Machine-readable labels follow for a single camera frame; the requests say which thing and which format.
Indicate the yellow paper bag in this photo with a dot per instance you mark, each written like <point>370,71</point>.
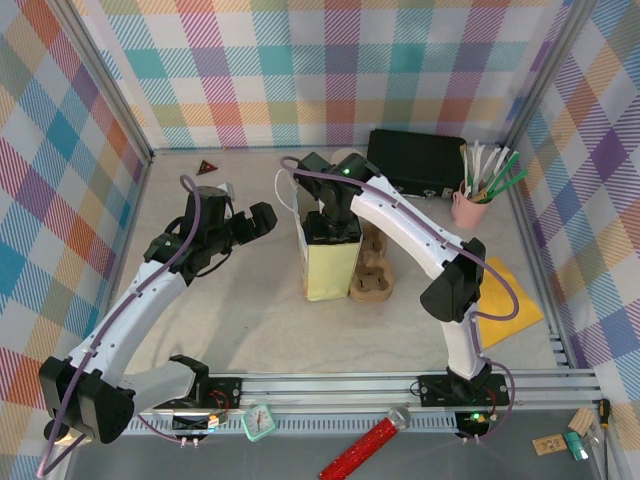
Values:
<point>332,272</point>

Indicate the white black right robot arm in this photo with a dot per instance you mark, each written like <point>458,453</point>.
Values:
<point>400,220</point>

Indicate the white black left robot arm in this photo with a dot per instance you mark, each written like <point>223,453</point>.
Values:
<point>135,310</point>

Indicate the red black triangle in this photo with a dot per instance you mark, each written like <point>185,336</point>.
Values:
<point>205,168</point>

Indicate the stacked brown pulp cup carriers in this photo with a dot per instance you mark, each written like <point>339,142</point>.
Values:
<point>372,287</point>

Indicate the black hard case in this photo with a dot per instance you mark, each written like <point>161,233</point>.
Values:
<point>415,155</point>

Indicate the pink cup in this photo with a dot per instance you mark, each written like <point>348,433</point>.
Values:
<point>475,212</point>

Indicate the green plastic stirrer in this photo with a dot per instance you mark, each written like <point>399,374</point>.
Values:
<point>510,165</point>
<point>515,181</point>

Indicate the teal alarm clock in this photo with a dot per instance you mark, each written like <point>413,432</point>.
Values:
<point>259,422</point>

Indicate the yellow paper napkin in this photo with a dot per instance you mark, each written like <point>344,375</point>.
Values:
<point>510,310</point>

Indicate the red glitter microphone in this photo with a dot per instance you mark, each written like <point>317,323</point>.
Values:
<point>360,447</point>

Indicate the small wooden block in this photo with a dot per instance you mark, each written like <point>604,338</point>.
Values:
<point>581,420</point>

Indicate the teal binder clip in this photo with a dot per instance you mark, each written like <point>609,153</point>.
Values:
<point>576,445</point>

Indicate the black yellow screwdriver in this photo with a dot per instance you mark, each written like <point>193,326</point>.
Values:
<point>604,412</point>

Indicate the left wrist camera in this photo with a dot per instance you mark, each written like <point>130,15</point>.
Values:
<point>227,189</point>

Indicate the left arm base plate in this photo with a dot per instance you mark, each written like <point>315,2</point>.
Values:
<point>225,392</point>

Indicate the aluminium front rail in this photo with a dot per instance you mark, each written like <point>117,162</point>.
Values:
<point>325,387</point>

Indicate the aluminium frame post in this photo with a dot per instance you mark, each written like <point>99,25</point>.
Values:
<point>107,85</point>
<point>545,75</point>

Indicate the aluminium side rail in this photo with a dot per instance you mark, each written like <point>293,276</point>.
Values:
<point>523,240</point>

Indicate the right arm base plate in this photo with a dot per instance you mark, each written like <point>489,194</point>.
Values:
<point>435,390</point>

